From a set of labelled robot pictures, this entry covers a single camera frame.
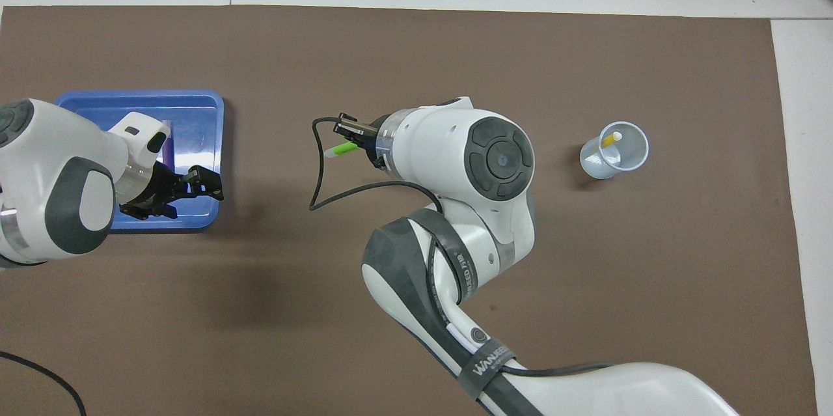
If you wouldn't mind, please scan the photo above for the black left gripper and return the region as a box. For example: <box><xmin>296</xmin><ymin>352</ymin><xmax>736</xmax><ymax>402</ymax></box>
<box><xmin>114</xmin><ymin>157</ymin><xmax>225</xmax><ymax>220</ymax></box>

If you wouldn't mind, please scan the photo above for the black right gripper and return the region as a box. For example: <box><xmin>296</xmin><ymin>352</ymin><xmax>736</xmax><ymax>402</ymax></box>
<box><xmin>333</xmin><ymin>113</ymin><xmax>393</xmax><ymax>171</ymax></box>

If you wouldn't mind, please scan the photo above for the blue plastic tray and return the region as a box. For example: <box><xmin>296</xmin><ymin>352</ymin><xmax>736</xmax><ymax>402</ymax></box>
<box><xmin>55</xmin><ymin>90</ymin><xmax>225</xmax><ymax>234</ymax></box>

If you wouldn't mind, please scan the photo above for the brown table mat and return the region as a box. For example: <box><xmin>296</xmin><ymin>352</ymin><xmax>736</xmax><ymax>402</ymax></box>
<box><xmin>0</xmin><ymin>5</ymin><xmax>819</xmax><ymax>416</ymax></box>

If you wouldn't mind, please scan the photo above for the translucent plastic cup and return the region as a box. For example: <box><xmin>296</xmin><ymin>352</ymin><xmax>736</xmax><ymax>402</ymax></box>
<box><xmin>579</xmin><ymin>120</ymin><xmax>650</xmax><ymax>180</ymax></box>

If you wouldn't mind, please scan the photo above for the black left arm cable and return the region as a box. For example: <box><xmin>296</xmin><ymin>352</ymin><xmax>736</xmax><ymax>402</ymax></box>
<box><xmin>0</xmin><ymin>351</ymin><xmax>87</xmax><ymax>416</ymax></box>

